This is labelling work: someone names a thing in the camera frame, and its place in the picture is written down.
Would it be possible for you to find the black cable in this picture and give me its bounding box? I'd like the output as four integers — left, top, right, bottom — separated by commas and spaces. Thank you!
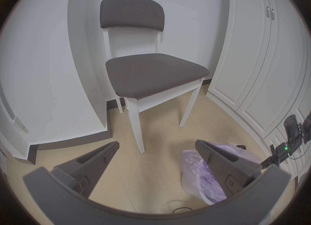
172, 207, 193, 214

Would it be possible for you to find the white wardrobe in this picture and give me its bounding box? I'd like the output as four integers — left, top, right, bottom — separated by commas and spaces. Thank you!
205, 0, 311, 178

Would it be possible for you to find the purple plastic bag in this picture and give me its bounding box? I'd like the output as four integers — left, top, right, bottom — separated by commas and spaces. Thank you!
180, 141, 263, 205

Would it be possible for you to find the white wall socket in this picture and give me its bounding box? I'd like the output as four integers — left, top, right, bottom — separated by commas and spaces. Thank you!
12, 117, 25, 132

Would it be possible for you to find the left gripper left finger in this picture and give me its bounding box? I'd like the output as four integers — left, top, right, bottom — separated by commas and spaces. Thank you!
52, 141, 120, 197

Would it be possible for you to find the grey padded white chair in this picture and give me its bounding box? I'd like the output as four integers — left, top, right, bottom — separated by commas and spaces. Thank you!
100, 0, 210, 154

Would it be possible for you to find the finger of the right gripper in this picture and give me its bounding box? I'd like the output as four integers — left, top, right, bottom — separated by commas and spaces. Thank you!
259, 156, 276, 171

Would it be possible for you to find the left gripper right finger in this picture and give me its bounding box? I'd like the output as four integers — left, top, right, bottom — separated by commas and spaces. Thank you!
195, 139, 262, 197

